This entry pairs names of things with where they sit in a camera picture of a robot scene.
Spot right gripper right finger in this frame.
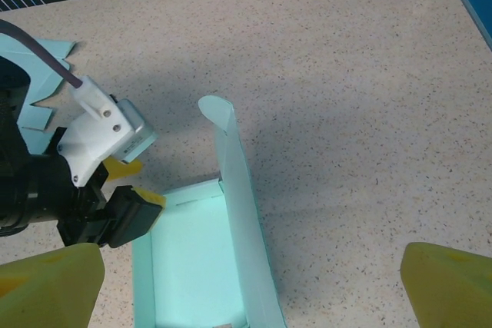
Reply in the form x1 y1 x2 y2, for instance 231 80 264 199
399 241 492 328

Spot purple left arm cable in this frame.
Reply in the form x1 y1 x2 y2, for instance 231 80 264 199
0 18 84 91

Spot light blue paper box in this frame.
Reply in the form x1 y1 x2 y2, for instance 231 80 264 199
130 95 288 328
0 31 78 144

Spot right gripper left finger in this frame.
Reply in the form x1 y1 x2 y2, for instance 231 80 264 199
0 242 105 328

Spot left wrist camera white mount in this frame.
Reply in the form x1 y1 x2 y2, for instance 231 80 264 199
57 75 159 191

